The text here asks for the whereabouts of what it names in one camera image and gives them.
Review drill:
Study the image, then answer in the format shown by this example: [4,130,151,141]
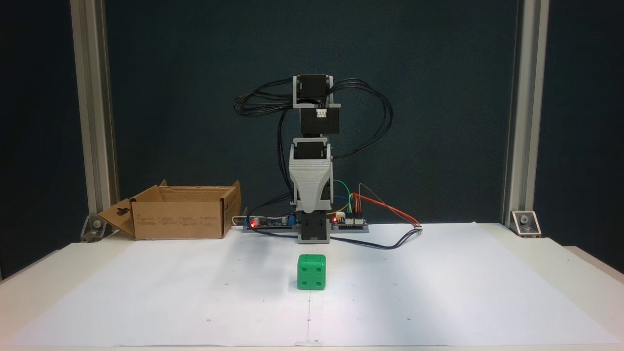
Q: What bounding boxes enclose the orange wires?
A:
[351,192,421,228]

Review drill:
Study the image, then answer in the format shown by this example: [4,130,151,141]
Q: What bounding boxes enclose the black cable with white connector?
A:
[253,223,424,251]

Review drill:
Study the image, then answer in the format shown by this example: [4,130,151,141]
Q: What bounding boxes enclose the vertical aluminium post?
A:
[502,0,550,226]
[69,0,120,231]

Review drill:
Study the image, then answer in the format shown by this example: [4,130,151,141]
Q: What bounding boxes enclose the brown cardboard box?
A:
[97,179,242,241]

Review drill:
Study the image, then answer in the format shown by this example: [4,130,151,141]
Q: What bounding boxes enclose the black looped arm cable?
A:
[331,77,394,160]

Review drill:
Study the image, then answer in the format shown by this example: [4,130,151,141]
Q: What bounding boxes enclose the coloured jumper wires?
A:
[331,179,364,218]

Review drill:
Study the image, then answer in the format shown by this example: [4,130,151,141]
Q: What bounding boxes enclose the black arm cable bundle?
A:
[234,77,299,235]

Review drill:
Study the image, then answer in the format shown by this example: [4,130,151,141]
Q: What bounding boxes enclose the blue circuit board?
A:
[242,213,297,234]

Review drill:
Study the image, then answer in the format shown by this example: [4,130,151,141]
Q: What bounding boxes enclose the aluminium corner bracket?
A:
[80,214,107,242]
[510,210,541,238]

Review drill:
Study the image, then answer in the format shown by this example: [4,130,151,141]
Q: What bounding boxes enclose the green dice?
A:
[297,253,327,292]

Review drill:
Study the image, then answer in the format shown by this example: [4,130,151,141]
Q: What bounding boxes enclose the translucent grey gripper finger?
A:
[289,159,335,214]

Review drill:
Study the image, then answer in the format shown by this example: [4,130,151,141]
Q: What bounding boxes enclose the large white paper sheet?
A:
[9,222,621,348]

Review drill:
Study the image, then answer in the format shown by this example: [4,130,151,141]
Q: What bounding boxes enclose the circuit board with jumper wires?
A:
[330,214,370,234]

